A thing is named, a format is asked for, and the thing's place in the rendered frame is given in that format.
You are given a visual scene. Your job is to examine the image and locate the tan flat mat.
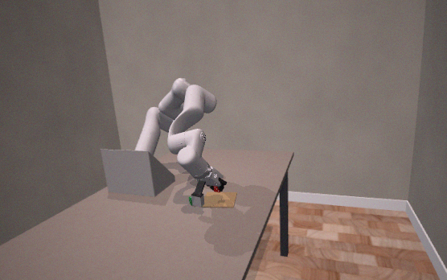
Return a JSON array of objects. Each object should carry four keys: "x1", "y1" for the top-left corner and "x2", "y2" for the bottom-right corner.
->
[{"x1": 202, "y1": 192, "x2": 237, "y2": 208}]

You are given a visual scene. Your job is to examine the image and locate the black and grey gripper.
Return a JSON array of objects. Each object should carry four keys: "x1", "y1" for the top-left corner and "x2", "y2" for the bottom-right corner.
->
[{"x1": 196, "y1": 167, "x2": 227, "y2": 191}]

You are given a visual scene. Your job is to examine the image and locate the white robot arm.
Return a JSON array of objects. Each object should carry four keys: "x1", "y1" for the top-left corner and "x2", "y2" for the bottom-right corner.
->
[{"x1": 135, "y1": 78, "x2": 217, "y2": 207}]

